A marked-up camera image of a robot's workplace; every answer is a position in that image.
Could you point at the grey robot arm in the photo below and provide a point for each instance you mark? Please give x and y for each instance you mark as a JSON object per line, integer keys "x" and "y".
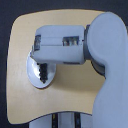
{"x": 105, "y": 43}

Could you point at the dark purple grape bunch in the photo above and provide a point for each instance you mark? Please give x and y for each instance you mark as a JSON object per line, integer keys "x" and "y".
{"x": 43, "y": 72}

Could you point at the white round plate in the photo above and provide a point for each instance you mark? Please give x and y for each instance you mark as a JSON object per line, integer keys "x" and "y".
{"x": 32, "y": 69}

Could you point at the white table base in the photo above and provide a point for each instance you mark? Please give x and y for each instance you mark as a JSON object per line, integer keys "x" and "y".
{"x": 63, "y": 120}

